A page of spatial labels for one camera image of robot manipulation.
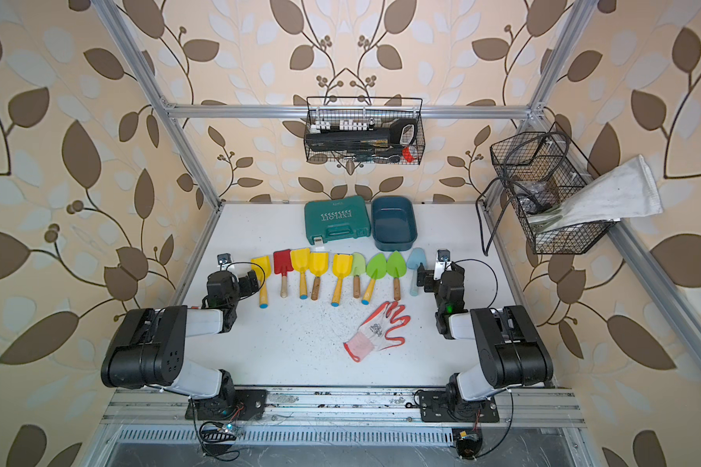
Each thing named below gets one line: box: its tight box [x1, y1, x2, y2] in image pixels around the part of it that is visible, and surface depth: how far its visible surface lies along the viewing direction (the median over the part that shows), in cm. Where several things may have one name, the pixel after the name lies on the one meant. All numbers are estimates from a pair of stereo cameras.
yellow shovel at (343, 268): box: [331, 253, 354, 308], surface depth 104 cm
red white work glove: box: [343, 301, 411, 362], surface depth 87 cm
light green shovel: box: [352, 251, 367, 299], surface depth 102 cm
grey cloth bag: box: [528, 153, 664, 233], surface depth 59 cm
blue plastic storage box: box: [370, 195, 418, 252], surface depth 117 cm
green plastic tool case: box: [303, 195, 371, 246], surface depth 111 cm
